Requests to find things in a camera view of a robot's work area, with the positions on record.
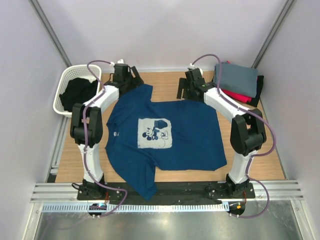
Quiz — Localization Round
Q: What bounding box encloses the black t-shirt in basket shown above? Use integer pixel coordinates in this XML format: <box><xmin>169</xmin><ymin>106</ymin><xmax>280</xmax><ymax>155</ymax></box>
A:
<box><xmin>59</xmin><ymin>77</ymin><xmax>99</xmax><ymax>112</ymax></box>

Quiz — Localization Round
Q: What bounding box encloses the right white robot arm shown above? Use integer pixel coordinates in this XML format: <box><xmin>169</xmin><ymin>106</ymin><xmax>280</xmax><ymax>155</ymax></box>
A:
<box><xmin>177</xmin><ymin>68</ymin><xmax>267</xmax><ymax>198</ymax></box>

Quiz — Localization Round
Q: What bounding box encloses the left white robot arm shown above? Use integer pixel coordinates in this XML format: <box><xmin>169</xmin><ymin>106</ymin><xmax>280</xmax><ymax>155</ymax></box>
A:
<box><xmin>70</xmin><ymin>61</ymin><xmax>144</xmax><ymax>200</ymax></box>

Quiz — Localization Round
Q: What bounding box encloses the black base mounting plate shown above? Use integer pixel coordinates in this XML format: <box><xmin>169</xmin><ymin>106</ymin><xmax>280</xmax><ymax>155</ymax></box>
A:
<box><xmin>71</xmin><ymin>181</ymin><xmax>256</xmax><ymax>206</ymax></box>

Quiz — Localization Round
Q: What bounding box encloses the folded grey t-shirt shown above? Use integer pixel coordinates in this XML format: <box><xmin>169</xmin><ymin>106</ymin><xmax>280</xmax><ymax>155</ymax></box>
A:
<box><xmin>213</xmin><ymin>62</ymin><xmax>258</xmax><ymax>98</ymax></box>

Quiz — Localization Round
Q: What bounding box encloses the white slotted cable duct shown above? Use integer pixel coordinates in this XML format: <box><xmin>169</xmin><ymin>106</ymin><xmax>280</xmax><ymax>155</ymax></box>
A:
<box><xmin>42</xmin><ymin>202</ymin><xmax>229</xmax><ymax>214</ymax></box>

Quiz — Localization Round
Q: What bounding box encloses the folded pink t-shirt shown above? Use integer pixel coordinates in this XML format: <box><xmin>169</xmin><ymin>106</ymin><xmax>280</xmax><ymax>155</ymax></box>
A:
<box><xmin>219</xmin><ymin>62</ymin><xmax>258</xmax><ymax>103</ymax></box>

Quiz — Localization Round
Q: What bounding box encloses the folded black t-shirt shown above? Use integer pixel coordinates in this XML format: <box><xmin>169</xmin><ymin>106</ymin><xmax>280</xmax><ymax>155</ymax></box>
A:
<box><xmin>222</xmin><ymin>75</ymin><xmax>264</xmax><ymax>107</ymax></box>

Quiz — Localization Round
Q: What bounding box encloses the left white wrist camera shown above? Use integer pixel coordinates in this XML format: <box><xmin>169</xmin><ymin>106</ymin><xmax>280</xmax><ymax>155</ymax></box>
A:
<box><xmin>109</xmin><ymin>58</ymin><xmax>125</xmax><ymax>67</ymax></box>

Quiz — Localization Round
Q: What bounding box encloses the white plastic laundry basket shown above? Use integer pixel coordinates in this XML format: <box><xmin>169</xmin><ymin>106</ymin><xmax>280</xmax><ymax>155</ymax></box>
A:
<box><xmin>53</xmin><ymin>64</ymin><xmax>102</xmax><ymax>118</ymax></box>

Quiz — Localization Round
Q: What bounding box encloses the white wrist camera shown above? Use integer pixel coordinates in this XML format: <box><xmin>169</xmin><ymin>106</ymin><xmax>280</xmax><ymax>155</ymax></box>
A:
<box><xmin>188</xmin><ymin>63</ymin><xmax>203</xmax><ymax>76</ymax></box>
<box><xmin>109</xmin><ymin>58</ymin><xmax>125</xmax><ymax>67</ymax></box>

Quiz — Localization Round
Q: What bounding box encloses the blue mickey t-shirt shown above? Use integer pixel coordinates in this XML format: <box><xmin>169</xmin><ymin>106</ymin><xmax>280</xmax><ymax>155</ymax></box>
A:
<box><xmin>105</xmin><ymin>84</ymin><xmax>227</xmax><ymax>200</ymax></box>

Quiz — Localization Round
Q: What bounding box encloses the aluminium frame rail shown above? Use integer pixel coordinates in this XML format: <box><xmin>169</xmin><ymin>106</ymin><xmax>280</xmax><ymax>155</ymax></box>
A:
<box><xmin>30</xmin><ymin>180</ymin><xmax>304</xmax><ymax>203</ymax></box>

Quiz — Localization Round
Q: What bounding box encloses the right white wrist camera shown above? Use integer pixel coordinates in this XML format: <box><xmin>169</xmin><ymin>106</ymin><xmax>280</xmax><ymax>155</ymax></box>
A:
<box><xmin>188</xmin><ymin>63</ymin><xmax>203</xmax><ymax>76</ymax></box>

